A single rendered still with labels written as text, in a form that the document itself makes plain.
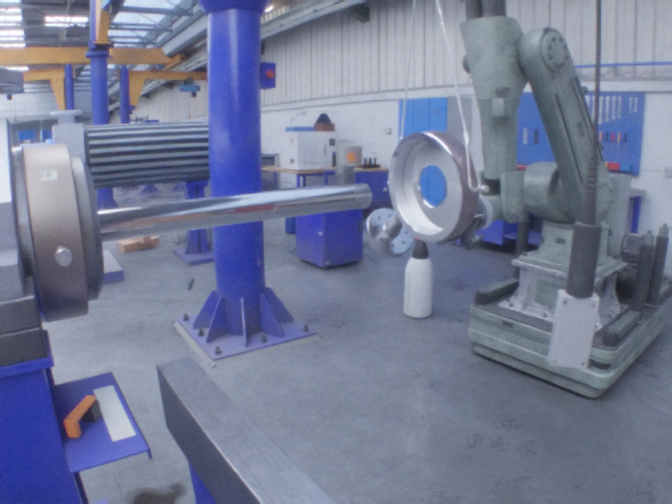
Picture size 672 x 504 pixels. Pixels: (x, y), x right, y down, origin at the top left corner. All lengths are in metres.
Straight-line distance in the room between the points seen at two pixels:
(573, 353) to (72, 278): 0.88
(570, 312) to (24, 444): 0.89
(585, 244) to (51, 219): 0.88
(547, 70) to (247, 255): 1.93
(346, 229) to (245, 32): 2.33
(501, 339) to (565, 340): 1.91
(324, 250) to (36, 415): 3.79
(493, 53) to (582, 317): 1.53
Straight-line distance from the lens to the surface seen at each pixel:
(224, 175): 2.78
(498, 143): 2.14
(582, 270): 0.76
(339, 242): 4.45
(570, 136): 2.28
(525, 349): 2.63
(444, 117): 6.03
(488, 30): 2.15
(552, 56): 2.14
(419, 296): 3.29
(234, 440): 0.66
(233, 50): 2.80
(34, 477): 0.87
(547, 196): 2.53
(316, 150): 7.94
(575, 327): 0.79
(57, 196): 0.90
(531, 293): 2.72
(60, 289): 0.92
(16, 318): 0.73
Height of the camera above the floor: 1.26
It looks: 14 degrees down
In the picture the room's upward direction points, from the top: straight up
